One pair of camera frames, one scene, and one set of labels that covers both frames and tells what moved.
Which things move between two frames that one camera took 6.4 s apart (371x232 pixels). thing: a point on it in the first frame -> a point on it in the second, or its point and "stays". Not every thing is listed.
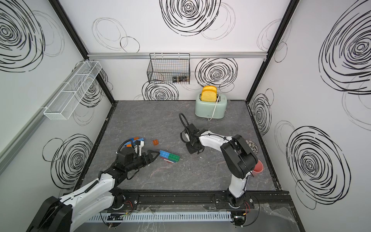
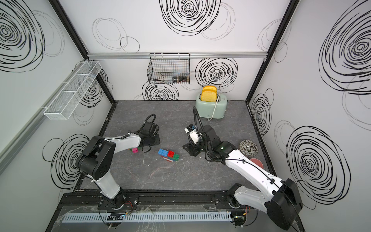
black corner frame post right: x=292 y=7 stays
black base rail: x=254 y=200 stays
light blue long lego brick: x=164 y=154 stays
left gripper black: x=150 y=157 -> x=157 y=136
